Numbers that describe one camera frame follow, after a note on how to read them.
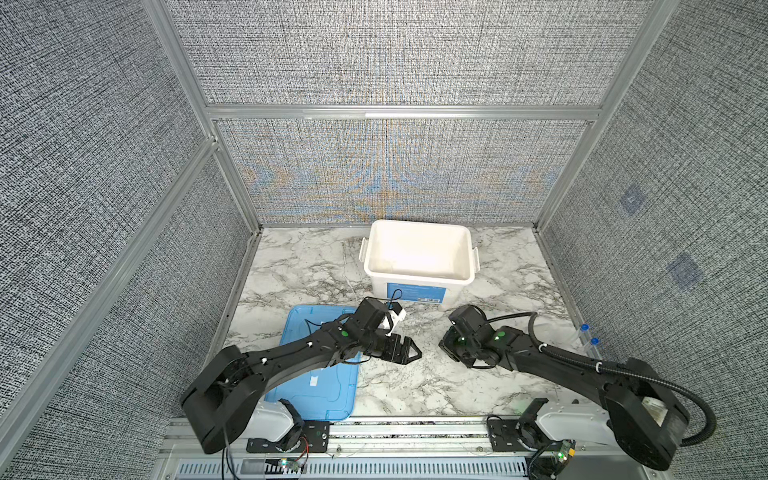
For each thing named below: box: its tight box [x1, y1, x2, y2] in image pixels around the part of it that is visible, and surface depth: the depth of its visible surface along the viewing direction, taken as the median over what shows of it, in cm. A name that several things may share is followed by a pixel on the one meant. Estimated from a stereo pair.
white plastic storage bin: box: [358, 220, 480, 307], surface depth 97 cm
